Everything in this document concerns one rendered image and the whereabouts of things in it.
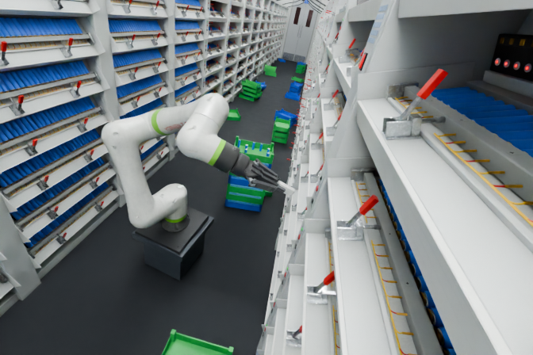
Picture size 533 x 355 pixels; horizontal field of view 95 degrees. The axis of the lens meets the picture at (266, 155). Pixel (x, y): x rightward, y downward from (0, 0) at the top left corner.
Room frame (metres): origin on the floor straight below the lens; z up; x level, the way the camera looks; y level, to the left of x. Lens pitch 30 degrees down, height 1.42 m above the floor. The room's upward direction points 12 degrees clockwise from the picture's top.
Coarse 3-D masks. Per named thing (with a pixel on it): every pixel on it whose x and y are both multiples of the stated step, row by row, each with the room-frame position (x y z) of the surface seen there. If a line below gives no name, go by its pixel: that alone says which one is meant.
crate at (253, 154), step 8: (240, 144) 1.71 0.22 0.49; (248, 144) 1.71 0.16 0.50; (256, 144) 1.72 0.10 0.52; (264, 144) 1.72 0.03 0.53; (272, 144) 1.71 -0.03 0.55; (240, 152) 1.51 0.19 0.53; (248, 152) 1.62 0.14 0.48; (256, 152) 1.65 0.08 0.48; (264, 152) 1.68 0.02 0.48; (272, 152) 1.64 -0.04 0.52; (264, 160) 1.53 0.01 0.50; (272, 160) 1.53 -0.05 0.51
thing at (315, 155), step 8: (312, 128) 1.19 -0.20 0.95; (320, 128) 1.17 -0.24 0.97; (312, 136) 1.14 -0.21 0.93; (312, 152) 0.97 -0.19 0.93; (320, 152) 0.96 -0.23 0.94; (312, 160) 0.90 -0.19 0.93; (320, 160) 0.89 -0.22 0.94; (312, 168) 0.83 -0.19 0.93; (312, 184) 0.72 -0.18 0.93; (312, 192) 0.68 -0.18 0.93
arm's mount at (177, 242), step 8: (192, 208) 1.09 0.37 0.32; (192, 216) 1.03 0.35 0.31; (200, 216) 1.04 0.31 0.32; (208, 216) 1.06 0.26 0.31; (160, 224) 0.94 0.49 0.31; (192, 224) 0.98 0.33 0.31; (200, 224) 0.99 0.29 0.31; (136, 232) 0.86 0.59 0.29; (144, 232) 0.87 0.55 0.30; (152, 232) 0.88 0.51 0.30; (160, 232) 0.89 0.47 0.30; (168, 232) 0.90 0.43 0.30; (176, 232) 0.91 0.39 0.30; (184, 232) 0.92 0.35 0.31; (192, 232) 0.93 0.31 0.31; (152, 240) 0.84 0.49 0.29; (160, 240) 0.84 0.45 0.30; (168, 240) 0.85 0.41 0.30; (176, 240) 0.86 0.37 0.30; (184, 240) 0.87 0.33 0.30; (168, 248) 0.81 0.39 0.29; (176, 248) 0.82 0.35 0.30
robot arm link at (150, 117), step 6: (144, 114) 0.95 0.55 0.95; (150, 114) 0.94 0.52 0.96; (156, 114) 0.91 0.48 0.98; (150, 120) 0.91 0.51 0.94; (156, 120) 0.89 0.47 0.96; (150, 126) 0.91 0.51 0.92; (156, 126) 0.89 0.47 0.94; (150, 132) 0.90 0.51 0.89; (156, 132) 0.91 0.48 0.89; (162, 132) 0.89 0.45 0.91; (150, 138) 0.91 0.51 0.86
